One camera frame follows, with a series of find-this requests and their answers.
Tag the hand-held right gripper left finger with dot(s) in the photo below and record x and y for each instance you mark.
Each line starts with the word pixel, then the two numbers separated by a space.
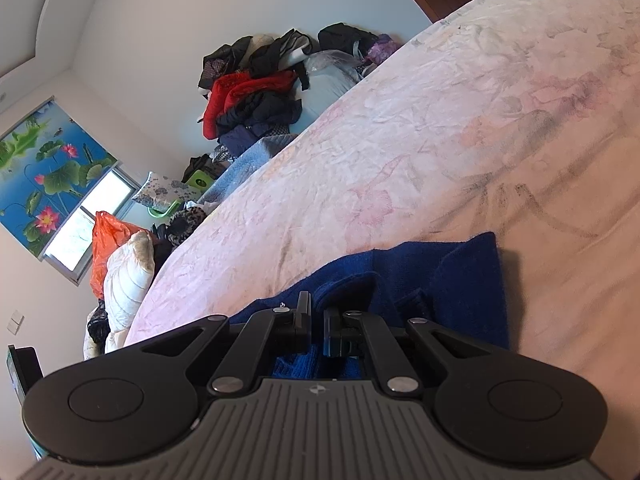
pixel 300 330

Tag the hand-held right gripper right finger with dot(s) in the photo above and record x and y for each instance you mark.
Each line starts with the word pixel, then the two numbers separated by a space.
pixel 332 335

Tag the blue beaded sweater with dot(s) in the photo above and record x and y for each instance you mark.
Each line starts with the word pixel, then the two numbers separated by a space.
pixel 450 285

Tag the pile of clothes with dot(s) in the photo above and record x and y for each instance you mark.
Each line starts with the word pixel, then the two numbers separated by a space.
pixel 250 95

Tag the leopard pattern cloth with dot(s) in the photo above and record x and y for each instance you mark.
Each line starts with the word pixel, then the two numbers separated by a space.
pixel 185 222

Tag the light blue quilt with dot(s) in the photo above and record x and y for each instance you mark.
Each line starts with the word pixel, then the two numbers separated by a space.
pixel 255 160

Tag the white quilted pillow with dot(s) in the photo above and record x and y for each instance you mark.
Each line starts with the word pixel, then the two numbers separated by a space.
pixel 125 285

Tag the green plastic stool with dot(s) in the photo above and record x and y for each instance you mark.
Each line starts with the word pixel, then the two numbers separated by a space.
pixel 199 180

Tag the black bag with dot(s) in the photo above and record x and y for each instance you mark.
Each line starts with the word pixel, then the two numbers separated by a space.
pixel 200 165

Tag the grey floral pillow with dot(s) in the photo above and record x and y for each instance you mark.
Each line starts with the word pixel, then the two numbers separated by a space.
pixel 160 192

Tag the dark patterned cloth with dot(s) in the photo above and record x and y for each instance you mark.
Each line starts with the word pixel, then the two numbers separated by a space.
pixel 97 327

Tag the orange plastic bag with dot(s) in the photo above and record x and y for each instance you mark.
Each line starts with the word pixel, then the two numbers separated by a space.
pixel 107 245

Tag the pink floral bed blanket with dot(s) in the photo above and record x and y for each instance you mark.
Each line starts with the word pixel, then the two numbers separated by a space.
pixel 450 135

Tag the window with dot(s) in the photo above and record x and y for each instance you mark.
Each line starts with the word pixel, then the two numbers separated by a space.
pixel 95 210

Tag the clear plastic wrapped bundle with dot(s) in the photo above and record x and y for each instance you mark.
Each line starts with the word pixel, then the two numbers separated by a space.
pixel 330 85

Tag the black flat device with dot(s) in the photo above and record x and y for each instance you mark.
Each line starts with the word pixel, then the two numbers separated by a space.
pixel 25 375

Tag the purple bag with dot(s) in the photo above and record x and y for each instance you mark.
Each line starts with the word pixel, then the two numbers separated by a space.
pixel 382 50

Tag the lotus print roller blind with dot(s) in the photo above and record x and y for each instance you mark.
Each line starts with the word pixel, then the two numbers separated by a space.
pixel 50 170

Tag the white wall switch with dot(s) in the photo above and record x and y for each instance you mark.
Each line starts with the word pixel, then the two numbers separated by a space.
pixel 15 322

